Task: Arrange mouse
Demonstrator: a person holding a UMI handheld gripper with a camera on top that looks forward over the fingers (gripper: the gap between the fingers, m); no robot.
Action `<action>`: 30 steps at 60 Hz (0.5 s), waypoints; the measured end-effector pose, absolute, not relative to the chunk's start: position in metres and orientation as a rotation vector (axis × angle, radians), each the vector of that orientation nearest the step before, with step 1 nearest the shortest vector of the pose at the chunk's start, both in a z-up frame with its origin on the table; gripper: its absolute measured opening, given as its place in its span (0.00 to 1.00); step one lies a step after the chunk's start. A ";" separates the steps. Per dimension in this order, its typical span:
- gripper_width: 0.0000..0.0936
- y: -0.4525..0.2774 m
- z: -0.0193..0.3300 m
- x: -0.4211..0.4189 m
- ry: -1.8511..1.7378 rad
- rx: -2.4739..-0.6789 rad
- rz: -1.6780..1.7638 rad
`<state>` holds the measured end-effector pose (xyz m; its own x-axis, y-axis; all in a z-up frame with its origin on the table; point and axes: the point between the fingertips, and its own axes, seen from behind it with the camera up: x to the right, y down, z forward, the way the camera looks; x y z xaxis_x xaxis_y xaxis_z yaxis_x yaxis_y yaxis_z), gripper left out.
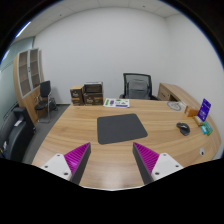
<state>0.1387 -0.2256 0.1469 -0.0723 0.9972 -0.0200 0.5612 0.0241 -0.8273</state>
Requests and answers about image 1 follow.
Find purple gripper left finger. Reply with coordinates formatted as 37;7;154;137
40;142;92;185

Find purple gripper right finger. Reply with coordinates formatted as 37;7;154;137
132;142;184;185

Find black computer mouse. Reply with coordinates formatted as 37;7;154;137
176;122;190;136

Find dark grey mouse pad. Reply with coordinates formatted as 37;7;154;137
97;113;148;144

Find round silver coaster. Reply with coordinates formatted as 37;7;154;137
167;101;181;111

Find white printed sheet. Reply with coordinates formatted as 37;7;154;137
104;98;130;108

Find small brown cardboard box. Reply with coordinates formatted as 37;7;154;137
70;85;84;106

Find black visitor chair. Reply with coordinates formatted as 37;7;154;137
34;81;57;115

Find black leather sofa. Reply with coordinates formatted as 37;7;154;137
0;107;35;162

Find black and brown box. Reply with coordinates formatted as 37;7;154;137
83;82;103;105

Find green and blue packet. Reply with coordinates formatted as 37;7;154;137
201;121;213;135

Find wooden side cabinet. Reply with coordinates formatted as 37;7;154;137
158;83;200;109

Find black mesh office chair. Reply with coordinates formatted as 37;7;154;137
120;73;158;100

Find purple standing card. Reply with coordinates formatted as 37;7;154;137
197;99;211;121

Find wooden bookshelf cabinet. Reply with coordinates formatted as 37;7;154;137
13;48;43;123

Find white desk cable grommet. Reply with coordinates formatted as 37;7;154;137
200;148;205;156

